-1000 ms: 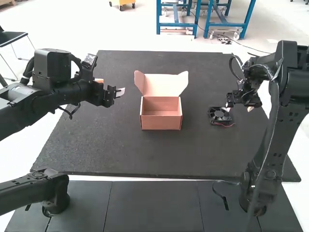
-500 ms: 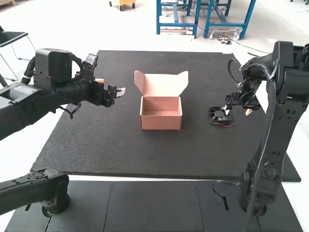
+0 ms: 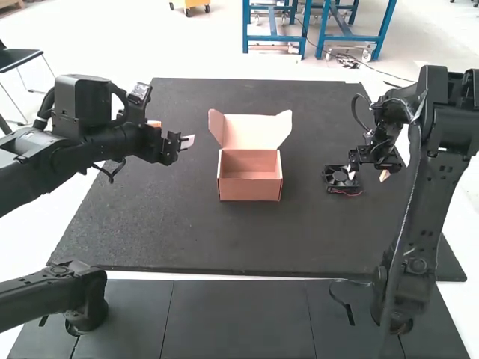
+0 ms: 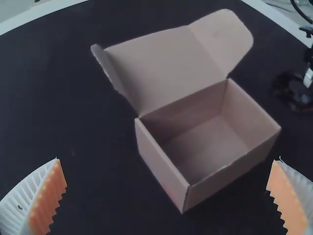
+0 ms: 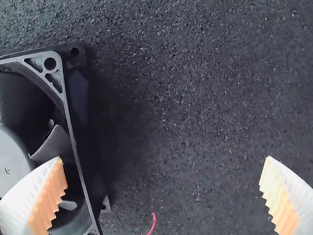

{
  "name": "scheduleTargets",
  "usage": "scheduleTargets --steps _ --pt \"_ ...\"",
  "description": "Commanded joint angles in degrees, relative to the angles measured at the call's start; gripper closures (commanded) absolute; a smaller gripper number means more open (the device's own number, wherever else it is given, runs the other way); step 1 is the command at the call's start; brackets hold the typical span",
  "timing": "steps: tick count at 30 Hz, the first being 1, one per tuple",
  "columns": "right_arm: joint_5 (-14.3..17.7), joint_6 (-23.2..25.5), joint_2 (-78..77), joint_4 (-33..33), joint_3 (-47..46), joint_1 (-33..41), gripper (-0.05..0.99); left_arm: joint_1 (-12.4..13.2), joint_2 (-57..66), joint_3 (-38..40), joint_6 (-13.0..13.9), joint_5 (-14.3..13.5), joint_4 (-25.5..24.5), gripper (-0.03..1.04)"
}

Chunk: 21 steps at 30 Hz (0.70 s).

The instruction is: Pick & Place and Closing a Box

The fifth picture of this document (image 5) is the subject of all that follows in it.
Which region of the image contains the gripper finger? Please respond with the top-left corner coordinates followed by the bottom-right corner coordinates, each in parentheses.
top-left (0, 156), bottom-right (69, 235)
top-left (258, 155), bottom-right (313, 235)

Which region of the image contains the black mat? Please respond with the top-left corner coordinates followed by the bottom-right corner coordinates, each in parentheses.
top-left (0, 0), bottom-right (313, 235)

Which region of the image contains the black square fan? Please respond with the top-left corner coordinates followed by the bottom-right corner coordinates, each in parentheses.
top-left (0, 41), bottom-right (158, 235)

